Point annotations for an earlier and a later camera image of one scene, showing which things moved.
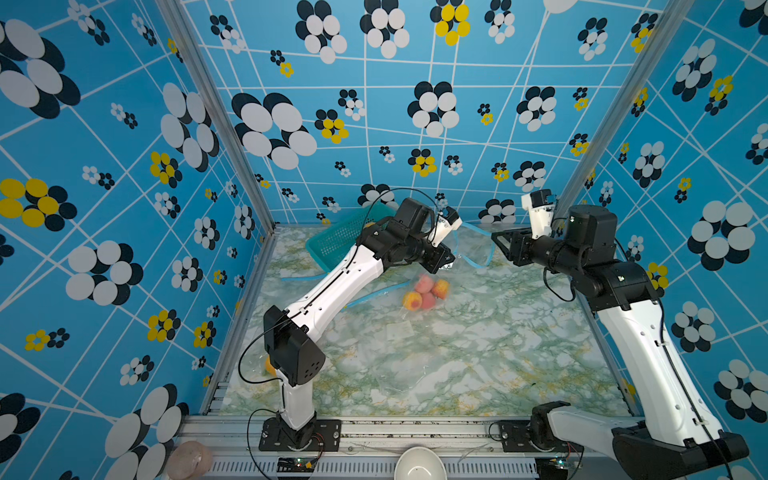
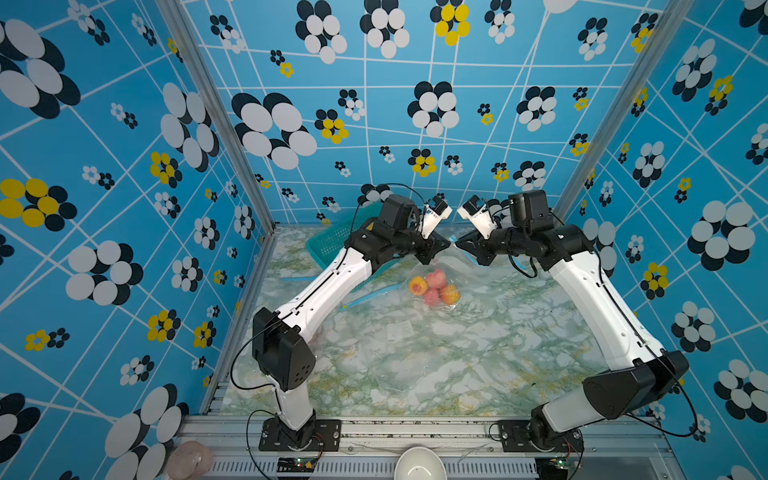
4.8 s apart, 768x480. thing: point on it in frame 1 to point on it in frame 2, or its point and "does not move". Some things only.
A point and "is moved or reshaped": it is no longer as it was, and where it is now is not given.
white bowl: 420,463 does not move
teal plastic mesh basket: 337,240 does not move
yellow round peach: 412,301 to 418,286
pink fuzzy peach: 424,284 to 437,279
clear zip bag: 431,289 is moved or reshaped
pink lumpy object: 189,460 does not move
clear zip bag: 389,299 does not move
